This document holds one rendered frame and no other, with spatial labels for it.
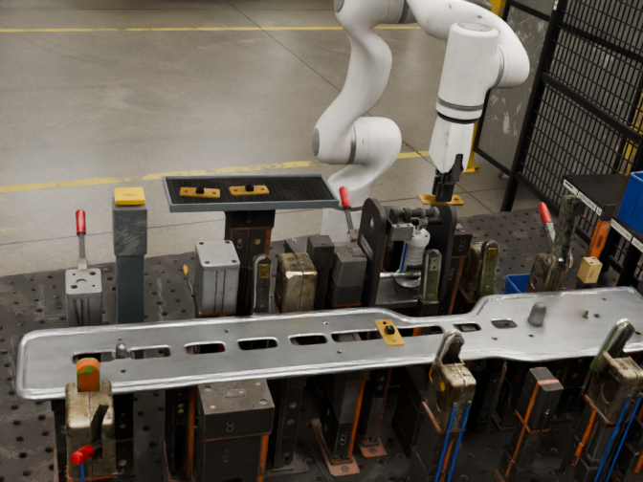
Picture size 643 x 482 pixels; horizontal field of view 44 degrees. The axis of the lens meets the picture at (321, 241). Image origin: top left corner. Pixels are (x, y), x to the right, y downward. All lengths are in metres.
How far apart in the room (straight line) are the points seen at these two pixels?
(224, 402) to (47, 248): 2.51
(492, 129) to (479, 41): 3.39
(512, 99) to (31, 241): 2.66
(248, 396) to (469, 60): 0.69
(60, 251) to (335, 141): 2.05
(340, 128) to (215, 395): 0.83
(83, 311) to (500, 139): 3.47
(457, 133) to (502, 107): 3.25
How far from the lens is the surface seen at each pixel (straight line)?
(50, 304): 2.17
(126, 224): 1.70
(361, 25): 1.81
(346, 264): 1.68
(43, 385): 1.45
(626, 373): 1.63
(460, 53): 1.41
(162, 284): 2.24
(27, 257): 3.72
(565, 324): 1.79
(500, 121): 4.71
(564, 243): 1.89
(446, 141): 1.46
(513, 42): 1.49
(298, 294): 1.64
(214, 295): 1.60
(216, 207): 1.66
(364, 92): 1.91
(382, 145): 2.01
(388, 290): 1.81
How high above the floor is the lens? 1.94
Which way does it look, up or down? 30 degrees down
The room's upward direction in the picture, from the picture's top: 8 degrees clockwise
